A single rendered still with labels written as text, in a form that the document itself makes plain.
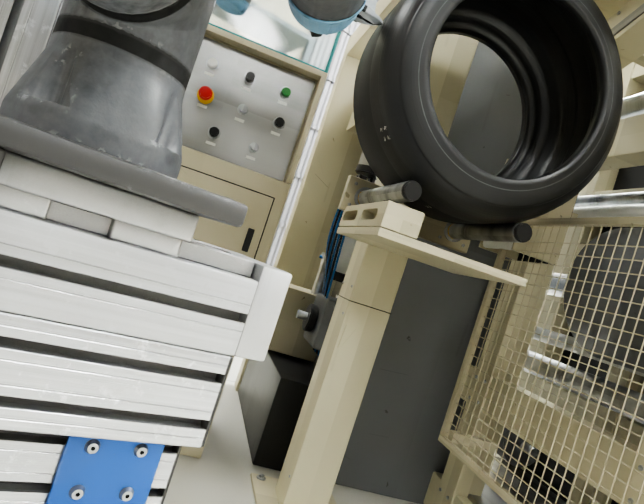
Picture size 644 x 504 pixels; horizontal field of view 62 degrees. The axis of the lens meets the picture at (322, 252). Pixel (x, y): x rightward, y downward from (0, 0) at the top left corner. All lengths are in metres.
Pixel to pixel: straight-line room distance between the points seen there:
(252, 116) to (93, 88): 1.33
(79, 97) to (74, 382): 0.22
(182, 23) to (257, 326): 0.27
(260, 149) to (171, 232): 1.30
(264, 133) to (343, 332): 0.68
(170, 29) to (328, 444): 1.30
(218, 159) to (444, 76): 0.71
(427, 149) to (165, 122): 0.74
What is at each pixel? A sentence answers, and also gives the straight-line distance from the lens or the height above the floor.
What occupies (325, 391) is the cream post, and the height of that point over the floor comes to 0.36.
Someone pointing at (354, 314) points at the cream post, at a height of 0.59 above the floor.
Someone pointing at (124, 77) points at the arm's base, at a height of 0.78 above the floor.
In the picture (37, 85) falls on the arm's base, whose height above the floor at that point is 0.75.
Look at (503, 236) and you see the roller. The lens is 1.32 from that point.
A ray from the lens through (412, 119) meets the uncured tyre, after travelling 1.15.
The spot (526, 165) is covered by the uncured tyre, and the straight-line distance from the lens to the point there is 1.59.
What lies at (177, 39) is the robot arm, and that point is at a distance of 0.50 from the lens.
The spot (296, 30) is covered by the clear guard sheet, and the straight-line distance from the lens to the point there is 1.84.
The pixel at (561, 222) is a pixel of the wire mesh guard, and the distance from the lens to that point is 1.52.
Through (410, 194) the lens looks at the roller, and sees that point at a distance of 1.17.
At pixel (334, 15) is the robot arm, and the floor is 0.91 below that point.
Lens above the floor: 0.69
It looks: 1 degrees up
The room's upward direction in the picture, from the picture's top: 18 degrees clockwise
